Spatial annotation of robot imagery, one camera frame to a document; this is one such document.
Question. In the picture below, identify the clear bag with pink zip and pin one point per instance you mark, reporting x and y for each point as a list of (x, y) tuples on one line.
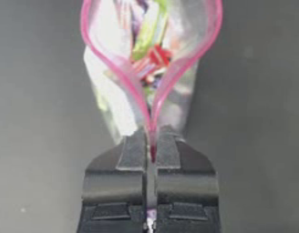
[(110, 100)]

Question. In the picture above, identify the red wrapped candy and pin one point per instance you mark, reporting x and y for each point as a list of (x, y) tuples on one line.
[(157, 57)]

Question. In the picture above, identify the light green wrapped candy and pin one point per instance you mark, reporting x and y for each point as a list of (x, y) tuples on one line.
[(149, 33)]

